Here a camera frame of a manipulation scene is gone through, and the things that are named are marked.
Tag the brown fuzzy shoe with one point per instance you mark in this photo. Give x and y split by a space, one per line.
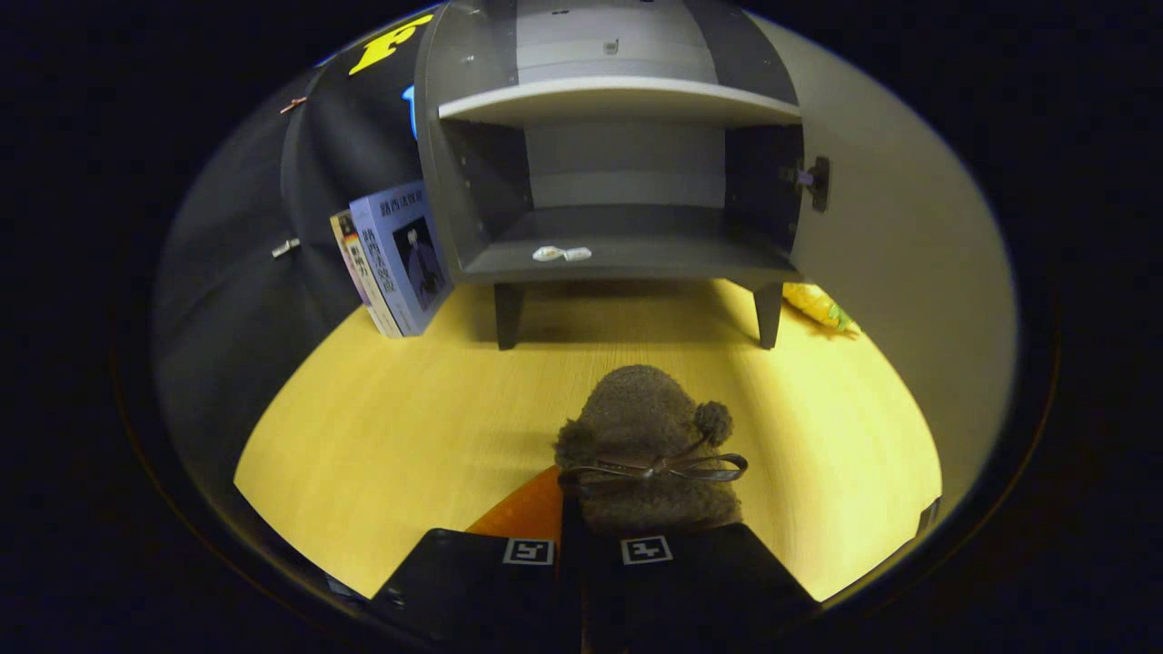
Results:
641 418

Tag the white clip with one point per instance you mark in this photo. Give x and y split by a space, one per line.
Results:
285 247

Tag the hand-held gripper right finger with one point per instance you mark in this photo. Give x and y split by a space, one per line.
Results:
690 590

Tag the yellow crumpled packet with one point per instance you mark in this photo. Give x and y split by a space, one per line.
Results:
818 304

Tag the blue cover book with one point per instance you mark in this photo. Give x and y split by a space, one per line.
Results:
409 263

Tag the red clip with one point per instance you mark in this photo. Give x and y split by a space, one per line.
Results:
293 104

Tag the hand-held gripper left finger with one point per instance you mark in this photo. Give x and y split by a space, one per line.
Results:
482 590

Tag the black backdrop cloth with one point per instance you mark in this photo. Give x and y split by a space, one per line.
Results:
227 300

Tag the small white wrapper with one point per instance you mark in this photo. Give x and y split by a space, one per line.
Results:
550 254

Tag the grey shoe cabinet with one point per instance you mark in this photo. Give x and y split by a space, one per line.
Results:
627 163

